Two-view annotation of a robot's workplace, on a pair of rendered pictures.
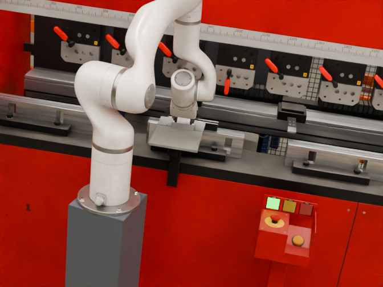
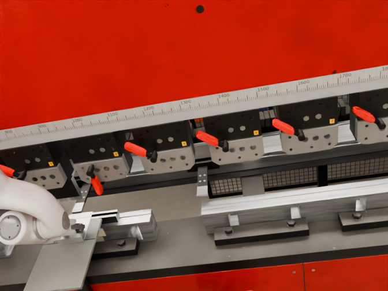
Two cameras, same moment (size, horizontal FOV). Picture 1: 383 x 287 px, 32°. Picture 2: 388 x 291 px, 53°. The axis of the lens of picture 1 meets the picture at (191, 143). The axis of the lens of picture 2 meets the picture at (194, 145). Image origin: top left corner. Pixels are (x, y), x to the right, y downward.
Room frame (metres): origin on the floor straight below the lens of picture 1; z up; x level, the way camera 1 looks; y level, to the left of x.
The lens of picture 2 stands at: (1.47, -0.50, 1.88)
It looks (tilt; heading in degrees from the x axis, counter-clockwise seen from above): 35 degrees down; 6
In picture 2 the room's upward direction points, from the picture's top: 14 degrees counter-clockwise
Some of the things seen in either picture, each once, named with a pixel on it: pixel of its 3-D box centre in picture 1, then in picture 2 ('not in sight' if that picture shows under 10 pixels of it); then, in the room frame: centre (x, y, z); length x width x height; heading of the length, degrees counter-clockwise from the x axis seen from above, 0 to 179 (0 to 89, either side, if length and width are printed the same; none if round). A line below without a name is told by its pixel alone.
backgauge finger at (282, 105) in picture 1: (292, 118); (202, 168); (2.57, -0.40, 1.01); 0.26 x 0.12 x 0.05; 176
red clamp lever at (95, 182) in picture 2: (227, 81); (95, 179); (2.37, -0.11, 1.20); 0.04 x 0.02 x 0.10; 176
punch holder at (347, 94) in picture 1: (341, 79); (234, 130); (2.40, -0.53, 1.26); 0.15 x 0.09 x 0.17; 86
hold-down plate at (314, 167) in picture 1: (330, 172); (260, 231); (2.34, -0.56, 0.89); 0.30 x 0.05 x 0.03; 86
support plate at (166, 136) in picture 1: (178, 133); (65, 253); (2.30, 0.05, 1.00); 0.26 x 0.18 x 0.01; 176
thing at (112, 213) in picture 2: (192, 122); (89, 219); (2.44, 0.00, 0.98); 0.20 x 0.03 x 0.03; 86
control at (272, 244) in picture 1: (285, 230); not in sight; (2.10, -0.39, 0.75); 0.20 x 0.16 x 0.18; 83
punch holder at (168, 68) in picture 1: (184, 55); (38, 160); (2.44, 0.07, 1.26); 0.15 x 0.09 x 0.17; 86
